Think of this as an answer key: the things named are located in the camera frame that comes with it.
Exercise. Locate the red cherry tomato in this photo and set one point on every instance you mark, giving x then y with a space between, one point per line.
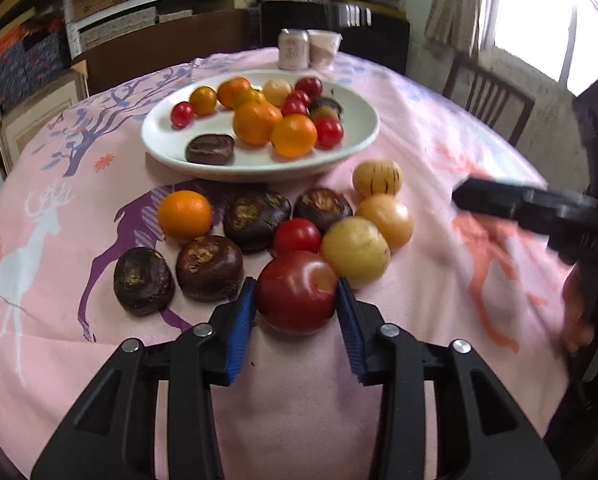
329 132
294 107
309 86
299 96
182 114
296 236

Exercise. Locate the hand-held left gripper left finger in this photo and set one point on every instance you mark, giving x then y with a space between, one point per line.
239 330

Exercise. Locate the large orange tangerine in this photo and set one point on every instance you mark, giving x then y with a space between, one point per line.
294 135
258 122

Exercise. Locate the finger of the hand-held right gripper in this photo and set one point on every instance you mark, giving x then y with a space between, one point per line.
499 199

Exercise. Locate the black screen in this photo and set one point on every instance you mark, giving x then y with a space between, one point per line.
374 35

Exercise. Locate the pink deer print tablecloth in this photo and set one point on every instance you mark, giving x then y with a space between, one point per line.
299 410

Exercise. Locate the dark brown water chestnut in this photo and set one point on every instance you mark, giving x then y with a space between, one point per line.
210 149
144 280
325 105
256 220
209 267
322 208

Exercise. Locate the small dark red apple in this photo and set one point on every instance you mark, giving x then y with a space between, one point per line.
296 292

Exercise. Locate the beige picture frame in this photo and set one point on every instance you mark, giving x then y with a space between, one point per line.
34 110

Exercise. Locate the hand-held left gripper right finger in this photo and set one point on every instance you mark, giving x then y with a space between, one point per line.
351 332

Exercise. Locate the person's right hand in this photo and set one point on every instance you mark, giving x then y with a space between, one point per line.
576 310

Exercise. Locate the bright window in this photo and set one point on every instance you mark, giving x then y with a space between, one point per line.
544 15

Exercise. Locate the yellow striped pepino melon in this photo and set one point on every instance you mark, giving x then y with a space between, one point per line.
277 91
377 178

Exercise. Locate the dark wooden slatted chair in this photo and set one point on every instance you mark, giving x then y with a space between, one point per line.
489 95

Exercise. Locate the orange patterned box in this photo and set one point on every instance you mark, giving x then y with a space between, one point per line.
24 35

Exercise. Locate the stack of blue patterned boxes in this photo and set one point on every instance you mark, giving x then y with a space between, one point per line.
29 65

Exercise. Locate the white paper cup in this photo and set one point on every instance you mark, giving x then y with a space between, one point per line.
324 50

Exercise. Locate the white plate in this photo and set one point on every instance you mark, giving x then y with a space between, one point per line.
164 135

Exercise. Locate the brick pattern curtain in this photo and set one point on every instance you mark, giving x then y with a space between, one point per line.
454 0

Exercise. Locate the brown wooden panel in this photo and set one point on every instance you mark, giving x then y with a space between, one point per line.
169 45

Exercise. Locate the small yellow pepino melon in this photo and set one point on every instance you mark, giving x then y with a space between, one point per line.
325 115

